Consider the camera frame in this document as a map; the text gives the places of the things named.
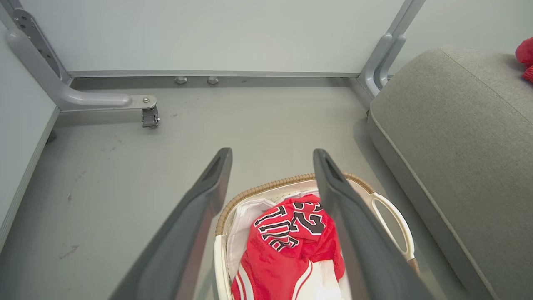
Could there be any white wicker-rimmed laundry basket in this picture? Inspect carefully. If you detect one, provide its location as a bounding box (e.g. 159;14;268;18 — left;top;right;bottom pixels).
214;173;420;300

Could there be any grey fabric sofa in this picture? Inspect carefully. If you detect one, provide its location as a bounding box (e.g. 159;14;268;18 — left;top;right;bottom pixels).
367;45;533;300

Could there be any grey partition leg with caster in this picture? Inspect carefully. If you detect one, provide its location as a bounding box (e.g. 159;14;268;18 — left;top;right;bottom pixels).
0;0;160;128

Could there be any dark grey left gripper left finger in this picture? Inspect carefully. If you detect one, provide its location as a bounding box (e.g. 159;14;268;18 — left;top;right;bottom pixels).
109;147;233;300

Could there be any red basketball jersey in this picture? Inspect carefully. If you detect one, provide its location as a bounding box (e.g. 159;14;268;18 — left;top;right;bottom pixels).
231;194;346;300

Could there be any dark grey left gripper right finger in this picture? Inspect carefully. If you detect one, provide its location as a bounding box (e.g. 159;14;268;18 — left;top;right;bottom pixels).
313;148;434;300

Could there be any red plush toy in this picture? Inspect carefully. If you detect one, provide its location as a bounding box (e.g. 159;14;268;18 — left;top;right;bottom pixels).
515;37;533;83

